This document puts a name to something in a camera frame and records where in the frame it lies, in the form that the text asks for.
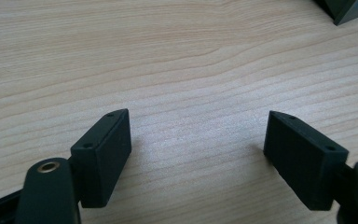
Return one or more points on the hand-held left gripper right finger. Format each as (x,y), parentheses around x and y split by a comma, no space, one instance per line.
(301,165)

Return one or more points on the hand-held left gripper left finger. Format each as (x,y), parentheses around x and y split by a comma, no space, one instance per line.
(105,161)

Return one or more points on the dark grey box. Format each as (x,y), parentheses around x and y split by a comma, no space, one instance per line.
(345,9)

